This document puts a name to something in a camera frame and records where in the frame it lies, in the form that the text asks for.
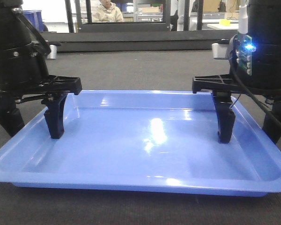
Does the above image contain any person in beige jacket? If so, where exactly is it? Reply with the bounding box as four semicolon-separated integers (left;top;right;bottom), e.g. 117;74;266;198
92;0;124;23

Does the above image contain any large blue storage crate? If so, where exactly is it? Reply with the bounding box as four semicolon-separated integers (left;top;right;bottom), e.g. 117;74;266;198
23;10;44;32

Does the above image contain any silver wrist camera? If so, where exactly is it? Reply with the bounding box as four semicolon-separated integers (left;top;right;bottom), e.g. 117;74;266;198
47;41;61;60
212;39;233;60

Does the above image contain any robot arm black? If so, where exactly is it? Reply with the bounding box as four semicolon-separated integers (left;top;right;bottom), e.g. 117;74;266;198
0;0;82;139
192;0;281;143

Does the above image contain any white desk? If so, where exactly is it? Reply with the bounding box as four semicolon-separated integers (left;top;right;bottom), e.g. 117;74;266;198
207;23;238;30

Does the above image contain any black cable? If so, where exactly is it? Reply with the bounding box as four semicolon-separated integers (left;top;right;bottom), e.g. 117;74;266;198
229;35;281;139

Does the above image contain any blue plastic tray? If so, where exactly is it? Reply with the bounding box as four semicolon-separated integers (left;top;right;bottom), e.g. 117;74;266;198
0;90;281;197

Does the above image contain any yellow box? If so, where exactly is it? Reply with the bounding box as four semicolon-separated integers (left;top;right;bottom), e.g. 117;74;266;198
219;19;230;26

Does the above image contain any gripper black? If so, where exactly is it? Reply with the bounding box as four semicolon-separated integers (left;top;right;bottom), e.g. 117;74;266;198
0;41;82;139
192;44;281;144

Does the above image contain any green circuit board with LED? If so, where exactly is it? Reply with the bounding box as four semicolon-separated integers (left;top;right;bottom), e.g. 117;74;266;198
236;33;256;76

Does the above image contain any black metal frame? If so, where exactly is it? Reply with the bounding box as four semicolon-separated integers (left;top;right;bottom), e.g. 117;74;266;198
65;0;203;33

